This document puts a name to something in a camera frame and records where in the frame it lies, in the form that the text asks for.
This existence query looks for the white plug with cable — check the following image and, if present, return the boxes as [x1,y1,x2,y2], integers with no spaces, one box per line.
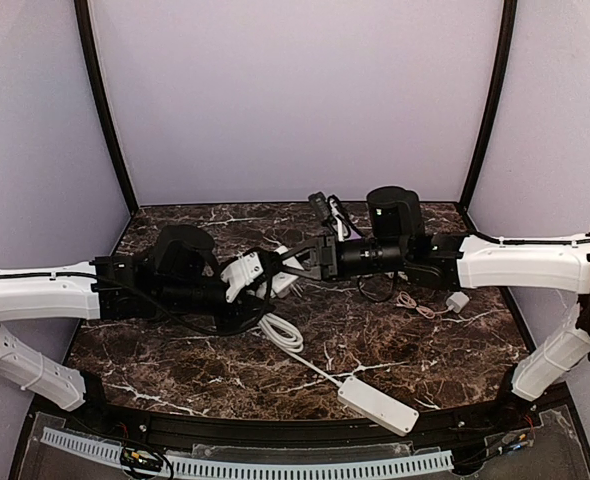
[258,313,342,387]

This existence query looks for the white cube socket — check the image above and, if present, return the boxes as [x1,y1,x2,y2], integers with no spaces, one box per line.
[256,245,303,298]

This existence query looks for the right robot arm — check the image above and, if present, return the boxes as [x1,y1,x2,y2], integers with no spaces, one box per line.
[276,232,590,402]

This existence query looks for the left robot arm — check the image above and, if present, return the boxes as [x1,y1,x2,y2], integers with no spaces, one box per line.
[0,250,277,418]

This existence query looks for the small white charger adapter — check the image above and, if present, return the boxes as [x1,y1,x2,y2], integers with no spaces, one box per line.
[445,292,470,313]

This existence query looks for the white power strip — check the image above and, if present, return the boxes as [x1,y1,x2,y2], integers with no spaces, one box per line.
[337,377,419,436]

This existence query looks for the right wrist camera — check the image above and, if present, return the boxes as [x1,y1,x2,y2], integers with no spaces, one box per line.
[366,186,425,239]

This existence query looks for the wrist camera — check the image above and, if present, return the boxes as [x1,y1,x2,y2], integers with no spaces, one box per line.
[366,186,425,239]
[151,225,220,281]

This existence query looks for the pink charging cable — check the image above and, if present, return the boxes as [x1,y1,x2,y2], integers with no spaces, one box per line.
[394,292,451,319]

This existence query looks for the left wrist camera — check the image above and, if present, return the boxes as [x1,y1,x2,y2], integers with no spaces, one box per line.
[151,225,220,281]

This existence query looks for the black front table rail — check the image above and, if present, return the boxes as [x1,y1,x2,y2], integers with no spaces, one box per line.
[107,404,498,448]

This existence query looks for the white slotted cable duct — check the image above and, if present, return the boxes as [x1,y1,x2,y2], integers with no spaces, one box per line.
[40,427,453,479]

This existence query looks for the left black frame post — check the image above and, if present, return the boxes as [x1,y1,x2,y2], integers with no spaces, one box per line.
[73,0,140,216]

